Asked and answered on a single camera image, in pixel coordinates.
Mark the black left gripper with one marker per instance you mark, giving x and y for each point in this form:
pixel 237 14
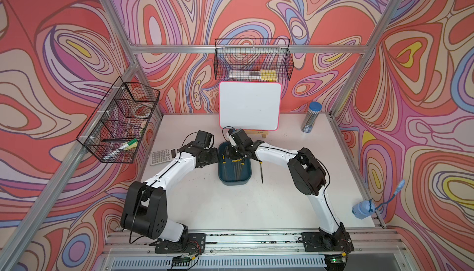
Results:
pixel 215 156

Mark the yellow black file tool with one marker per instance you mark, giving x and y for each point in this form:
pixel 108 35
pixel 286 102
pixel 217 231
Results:
pixel 241 167
pixel 237 165
pixel 261 172

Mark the teal plastic storage box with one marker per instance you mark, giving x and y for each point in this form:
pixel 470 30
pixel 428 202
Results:
pixel 226 167

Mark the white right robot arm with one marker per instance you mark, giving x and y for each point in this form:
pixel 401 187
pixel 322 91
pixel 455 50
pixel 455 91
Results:
pixel 310 178

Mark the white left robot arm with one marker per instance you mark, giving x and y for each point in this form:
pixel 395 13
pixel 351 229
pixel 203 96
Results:
pixel 145 211

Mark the yellow box in basket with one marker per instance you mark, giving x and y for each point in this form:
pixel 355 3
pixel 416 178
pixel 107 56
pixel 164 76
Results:
pixel 268 76

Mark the wooden easel stand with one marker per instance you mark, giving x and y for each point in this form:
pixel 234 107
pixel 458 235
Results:
pixel 262 133

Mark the pink framed whiteboard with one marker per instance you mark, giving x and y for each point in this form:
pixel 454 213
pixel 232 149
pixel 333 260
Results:
pixel 249 105

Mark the white calculator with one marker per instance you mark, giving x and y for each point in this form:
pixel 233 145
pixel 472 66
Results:
pixel 163 156

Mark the green white marker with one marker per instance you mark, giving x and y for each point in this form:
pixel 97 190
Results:
pixel 119 152

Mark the clear pencil tube blue label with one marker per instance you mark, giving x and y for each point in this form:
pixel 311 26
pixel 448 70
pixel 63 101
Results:
pixel 312 113

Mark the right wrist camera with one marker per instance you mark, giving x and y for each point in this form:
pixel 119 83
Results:
pixel 238 137

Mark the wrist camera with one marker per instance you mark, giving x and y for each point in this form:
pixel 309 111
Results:
pixel 204 140
pixel 238 137

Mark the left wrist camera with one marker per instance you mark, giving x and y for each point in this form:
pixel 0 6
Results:
pixel 204 140

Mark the black wire basket back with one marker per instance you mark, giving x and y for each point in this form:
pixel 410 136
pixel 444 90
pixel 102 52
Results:
pixel 239 65

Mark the black wire basket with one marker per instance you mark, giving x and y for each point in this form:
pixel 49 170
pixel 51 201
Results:
pixel 239 65
pixel 129 107

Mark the black wire basket left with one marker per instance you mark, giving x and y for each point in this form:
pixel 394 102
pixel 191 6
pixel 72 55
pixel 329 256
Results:
pixel 129 107

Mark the aluminium frame back bar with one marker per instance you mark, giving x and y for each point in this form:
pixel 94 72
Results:
pixel 208 49

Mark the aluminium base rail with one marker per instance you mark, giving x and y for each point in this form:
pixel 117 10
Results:
pixel 368 249

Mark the aluminium frame post left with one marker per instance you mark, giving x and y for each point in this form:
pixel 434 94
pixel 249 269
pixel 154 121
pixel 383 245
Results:
pixel 134 69

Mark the aluminium frame post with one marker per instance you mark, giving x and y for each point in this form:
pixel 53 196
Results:
pixel 134 69
pixel 379 29

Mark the aluminium frame post right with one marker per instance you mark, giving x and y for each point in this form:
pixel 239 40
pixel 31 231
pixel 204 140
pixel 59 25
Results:
pixel 379 29

